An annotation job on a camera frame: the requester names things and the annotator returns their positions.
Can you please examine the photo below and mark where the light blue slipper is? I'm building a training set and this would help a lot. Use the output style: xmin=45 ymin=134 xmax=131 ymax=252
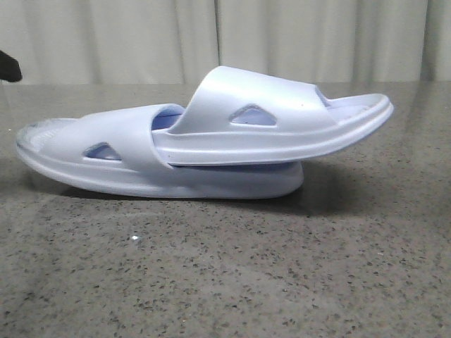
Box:
xmin=16 ymin=104 xmax=304 ymax=199
xmin=152 ymin=66 xmax=393 ymax=166

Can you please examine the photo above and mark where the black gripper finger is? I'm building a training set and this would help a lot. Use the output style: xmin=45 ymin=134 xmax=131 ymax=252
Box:
xmin=0 ymin=51 xmax=23 ymax=82

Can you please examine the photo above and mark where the pale green curtain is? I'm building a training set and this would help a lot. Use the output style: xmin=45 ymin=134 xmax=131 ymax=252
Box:
xmin=1 ymin=1 xmax=450 ymax=84

